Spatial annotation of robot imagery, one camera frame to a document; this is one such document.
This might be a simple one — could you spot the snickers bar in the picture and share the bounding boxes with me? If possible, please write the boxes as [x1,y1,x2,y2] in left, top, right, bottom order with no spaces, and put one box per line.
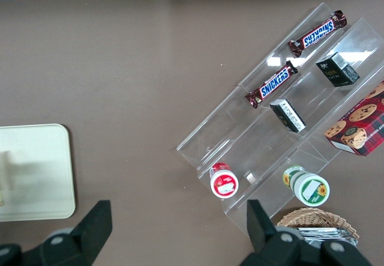
[287,10,350,58]
[244,61,299,109]

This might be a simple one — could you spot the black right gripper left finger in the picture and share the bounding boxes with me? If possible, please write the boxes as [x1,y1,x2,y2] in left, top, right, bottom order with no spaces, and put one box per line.
[38,199,113,266]

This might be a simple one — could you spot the small black box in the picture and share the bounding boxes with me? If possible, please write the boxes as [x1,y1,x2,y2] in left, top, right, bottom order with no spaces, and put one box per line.
[315,51,361,88]
[269,98,307,133]

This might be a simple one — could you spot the red tartan cookie box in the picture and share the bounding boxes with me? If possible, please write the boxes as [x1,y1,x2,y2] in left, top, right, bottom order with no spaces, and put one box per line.
[324,80,384,157]

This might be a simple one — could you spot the cream plastic tray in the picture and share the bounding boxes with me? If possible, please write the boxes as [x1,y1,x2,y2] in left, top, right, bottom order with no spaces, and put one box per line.
[0,123,76,222]

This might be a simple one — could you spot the red lidded cup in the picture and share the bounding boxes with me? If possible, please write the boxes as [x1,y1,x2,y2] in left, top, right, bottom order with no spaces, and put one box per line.
[209,162,239,199]

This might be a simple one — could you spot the light wicker basket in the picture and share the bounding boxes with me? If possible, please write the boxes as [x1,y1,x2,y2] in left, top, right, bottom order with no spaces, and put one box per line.
[275,207,361,246]

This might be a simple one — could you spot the green lidded cup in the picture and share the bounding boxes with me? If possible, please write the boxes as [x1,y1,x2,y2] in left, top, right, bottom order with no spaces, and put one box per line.
[282,165,331,207]

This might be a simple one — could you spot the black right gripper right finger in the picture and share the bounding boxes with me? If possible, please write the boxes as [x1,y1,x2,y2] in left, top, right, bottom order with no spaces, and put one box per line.
[239,199,304,266]

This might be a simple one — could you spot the clear acrylic stepped shelf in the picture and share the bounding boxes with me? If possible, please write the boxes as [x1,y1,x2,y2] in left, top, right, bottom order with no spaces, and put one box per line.
[176,2,384,238]

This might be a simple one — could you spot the aluminium foil containers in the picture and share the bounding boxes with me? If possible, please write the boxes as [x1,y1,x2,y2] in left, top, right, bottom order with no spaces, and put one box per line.
[296,226,358,247]

